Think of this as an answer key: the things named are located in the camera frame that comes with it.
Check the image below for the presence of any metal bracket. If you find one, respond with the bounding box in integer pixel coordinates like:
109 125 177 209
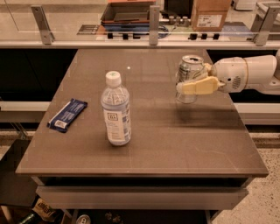
31 5 54 45
251 1 280 46
149 5 160 46

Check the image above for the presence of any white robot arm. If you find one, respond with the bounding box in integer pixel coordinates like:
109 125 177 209
176 52 279 96

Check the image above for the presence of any grey table drawer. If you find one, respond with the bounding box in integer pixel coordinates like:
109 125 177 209
37 186 248 210

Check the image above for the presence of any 7up soda can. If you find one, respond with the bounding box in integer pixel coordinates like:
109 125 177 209
176 55 205 104

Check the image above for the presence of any clear blue-label plastic bottle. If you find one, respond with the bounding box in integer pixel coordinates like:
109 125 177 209
101 71 131 146

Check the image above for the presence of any right metal bracket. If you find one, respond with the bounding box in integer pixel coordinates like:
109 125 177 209
251 1 280 46

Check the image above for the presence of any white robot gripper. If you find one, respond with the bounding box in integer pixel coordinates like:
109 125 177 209
176 57 248 95

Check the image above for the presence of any blue snack bar wrapper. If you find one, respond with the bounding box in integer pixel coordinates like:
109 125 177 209
47 98 88 133

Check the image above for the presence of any middle metal bracket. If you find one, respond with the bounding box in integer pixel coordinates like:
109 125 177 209
149 5 160 46

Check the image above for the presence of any cardboard box with label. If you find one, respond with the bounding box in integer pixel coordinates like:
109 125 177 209
191 0 232 32

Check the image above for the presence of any left metal bracket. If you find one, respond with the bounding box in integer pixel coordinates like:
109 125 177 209
31 5 54 45

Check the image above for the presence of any dark tray stack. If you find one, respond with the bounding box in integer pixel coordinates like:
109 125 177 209
101 0 156 32

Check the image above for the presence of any green glass bottle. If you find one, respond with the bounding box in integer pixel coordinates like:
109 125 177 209
17 213 41 224

